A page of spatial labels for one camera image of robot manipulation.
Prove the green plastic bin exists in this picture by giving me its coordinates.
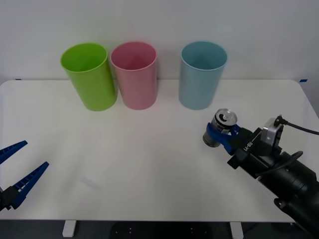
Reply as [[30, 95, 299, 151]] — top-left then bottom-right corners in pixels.
[[60, 42, 118, 112]]

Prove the pink plastic bin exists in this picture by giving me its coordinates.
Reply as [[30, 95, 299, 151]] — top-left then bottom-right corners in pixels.
[[109, 41, 158, 111]]

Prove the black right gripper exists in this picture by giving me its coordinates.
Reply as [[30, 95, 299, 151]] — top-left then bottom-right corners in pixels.
[[206, 123, 284, 179]]

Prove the black camera cable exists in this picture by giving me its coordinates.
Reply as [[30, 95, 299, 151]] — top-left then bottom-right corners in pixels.
[[259, 114, 319, 175]]

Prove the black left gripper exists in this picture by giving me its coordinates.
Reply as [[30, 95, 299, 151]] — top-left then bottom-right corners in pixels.
[[0, 140, 50, 212]]

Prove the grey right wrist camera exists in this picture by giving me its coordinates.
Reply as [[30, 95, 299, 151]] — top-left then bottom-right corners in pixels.
[[261, 119, 284, 150]]

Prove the white table leg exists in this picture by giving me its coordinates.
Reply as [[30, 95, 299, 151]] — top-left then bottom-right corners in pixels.
[[229, 221, 244, 239], [62, 220, 77, 238]]

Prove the pale blue plastic bin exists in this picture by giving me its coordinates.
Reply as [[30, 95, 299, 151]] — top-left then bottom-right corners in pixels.
[[178, 41, 228, 111]]

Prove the silver drink can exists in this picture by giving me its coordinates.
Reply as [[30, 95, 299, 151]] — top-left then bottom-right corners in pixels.
[[202, 108, 238, 148]]

